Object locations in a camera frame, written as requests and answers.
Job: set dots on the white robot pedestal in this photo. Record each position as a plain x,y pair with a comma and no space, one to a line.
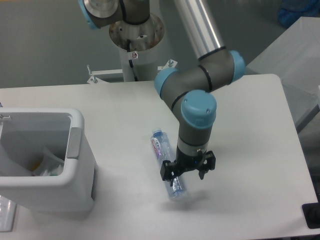
138,47

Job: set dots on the grey covered table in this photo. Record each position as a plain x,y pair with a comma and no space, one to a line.
295,58

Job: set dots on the clear plastic water bottle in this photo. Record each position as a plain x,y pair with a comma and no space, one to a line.
163,151

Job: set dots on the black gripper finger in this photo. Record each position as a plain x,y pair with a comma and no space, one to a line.
170,170
207,163

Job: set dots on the black device at edge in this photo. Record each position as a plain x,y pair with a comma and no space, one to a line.
311,213

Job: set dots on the white trash can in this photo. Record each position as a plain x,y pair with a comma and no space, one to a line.
24,132

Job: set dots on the white paper packaging trash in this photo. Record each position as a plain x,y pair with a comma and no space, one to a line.
51,165

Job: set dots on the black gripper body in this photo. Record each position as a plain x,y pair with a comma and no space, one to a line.
186,163

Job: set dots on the yellow trash in bin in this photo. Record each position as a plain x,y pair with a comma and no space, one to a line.
34,166

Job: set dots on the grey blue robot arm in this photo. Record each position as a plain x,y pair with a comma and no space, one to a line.
188,95

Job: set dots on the blue bag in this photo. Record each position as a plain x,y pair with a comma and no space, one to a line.
291,10

